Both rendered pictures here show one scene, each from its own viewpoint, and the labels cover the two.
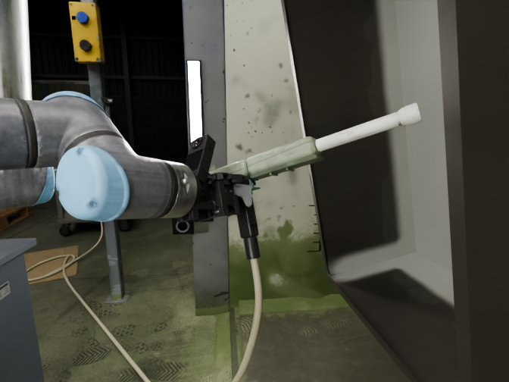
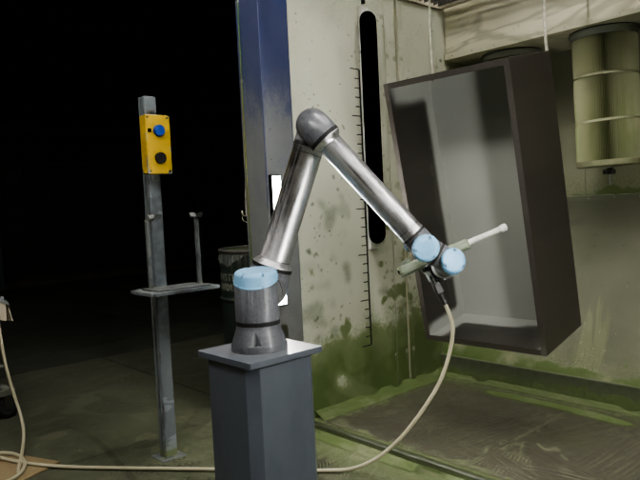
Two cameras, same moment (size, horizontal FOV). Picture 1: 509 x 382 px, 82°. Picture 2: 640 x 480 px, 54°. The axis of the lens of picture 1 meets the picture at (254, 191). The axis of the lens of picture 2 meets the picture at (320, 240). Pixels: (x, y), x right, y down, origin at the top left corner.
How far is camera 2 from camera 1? 2.21 m
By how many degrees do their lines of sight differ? 37
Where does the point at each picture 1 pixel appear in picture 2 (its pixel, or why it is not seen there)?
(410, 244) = (462, 308)
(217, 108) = not seen: hidden behind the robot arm
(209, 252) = not seen: hidden behind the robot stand
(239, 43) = not seen: hidden behind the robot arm
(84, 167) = (458, 254)
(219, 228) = (296, 335)
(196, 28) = (274, 147)
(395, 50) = (443, 180)
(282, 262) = (346, 362)
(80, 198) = (458, 265)
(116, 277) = (171, 425)
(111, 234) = (168, 370)
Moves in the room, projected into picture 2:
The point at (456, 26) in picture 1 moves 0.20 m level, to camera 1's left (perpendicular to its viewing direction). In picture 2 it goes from (528, 207) to (494, 209)
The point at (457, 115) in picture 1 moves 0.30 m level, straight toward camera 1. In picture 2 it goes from (530, 230) to (562, 233)
